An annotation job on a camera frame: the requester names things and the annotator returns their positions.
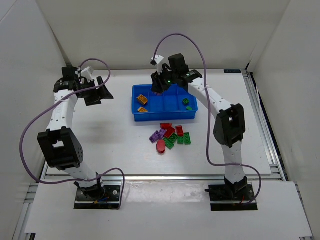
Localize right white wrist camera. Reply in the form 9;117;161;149
150;54;165;75

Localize green lego brick small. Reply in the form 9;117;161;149
177;136;184;145

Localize right blue table label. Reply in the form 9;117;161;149
223;69;242;74

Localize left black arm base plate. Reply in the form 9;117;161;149
74;182;124;210

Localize yellow lego brick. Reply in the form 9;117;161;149
136;94;148;106
137;107;148;113

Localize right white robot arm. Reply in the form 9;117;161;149
150;53;248;199

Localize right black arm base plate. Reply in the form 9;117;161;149
204;184;258;212

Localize red half-round lego brick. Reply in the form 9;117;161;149
160;123;172;130

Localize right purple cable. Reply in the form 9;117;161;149
152;33;262;206

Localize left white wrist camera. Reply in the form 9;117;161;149
80;66;94;82

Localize red long lego brick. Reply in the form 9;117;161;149
163;126;176;139

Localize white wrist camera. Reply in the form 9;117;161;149
150;54;165;75
80;66;94;82

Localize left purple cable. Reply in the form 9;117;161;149
19;58;126;210

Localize green lego brick bottom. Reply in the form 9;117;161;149
163;138;175;150

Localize purple lego brick studs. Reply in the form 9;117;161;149
149;130;161;144

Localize purple cable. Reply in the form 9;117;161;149
152;33;262;206
19;58;126;210

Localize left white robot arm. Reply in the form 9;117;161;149
37;66;114;199

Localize blue divided plastic bin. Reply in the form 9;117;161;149
131;84;198;122

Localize red oval lego brick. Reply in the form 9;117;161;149
156;139;166;154

